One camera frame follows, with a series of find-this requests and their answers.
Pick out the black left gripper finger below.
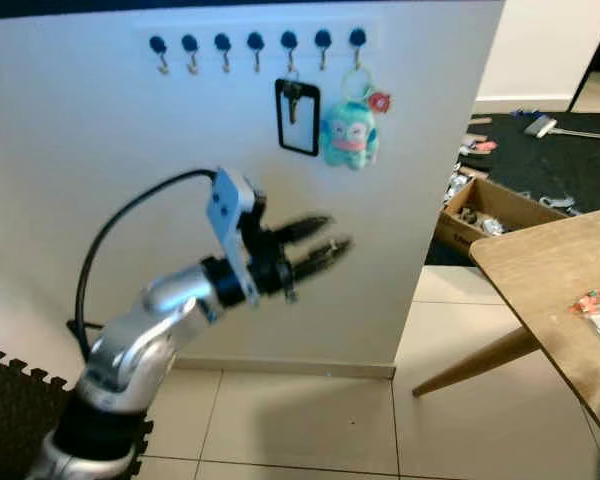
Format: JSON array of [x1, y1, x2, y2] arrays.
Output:
[[276, 214, 332, 245], [295, 236, 355, 282]]

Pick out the key with black rectangular loop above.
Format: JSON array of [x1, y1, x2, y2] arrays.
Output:
[[274, 70, 323, 159]]

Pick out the brown cardboard box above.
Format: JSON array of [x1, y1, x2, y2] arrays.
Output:
[[432, 176, 577, 257]]

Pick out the dark blue knob metal hook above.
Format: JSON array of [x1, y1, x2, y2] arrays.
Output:
[[314, 28, 334, 71], [213, 33, 233, 74], [149, 36, 169, 76], [181, 34, 201, 76], [246, 31, 266, 73], [280, 29, 300, 74], [348, 27, 368, 69]]

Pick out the wooden table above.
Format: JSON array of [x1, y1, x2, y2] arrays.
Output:
[[411, 204, 600, 429]]

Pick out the grey floor mop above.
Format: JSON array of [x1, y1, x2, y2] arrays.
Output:
[[524, 113, 600, 143]]

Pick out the dark carpet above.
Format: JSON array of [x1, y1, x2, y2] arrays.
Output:
[[458, 110, 600, 218]]

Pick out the black foam puzzle mat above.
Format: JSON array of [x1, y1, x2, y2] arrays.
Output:
[[0, 346, 157, 480]]

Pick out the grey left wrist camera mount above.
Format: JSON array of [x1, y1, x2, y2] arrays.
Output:
[[205, 167, 267, 307]]

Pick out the teal plush toy keychain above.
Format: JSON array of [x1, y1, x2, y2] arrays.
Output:
[[319, 64, 394, 172]]

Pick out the white key hook rail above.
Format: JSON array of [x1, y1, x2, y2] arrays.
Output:
[[138, 22, 383, 77]]

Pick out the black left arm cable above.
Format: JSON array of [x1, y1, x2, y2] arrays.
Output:
[[67, 167, 221, 363]]

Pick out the black door frame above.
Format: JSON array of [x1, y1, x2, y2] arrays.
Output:
[[567, 0, 600, 114]]

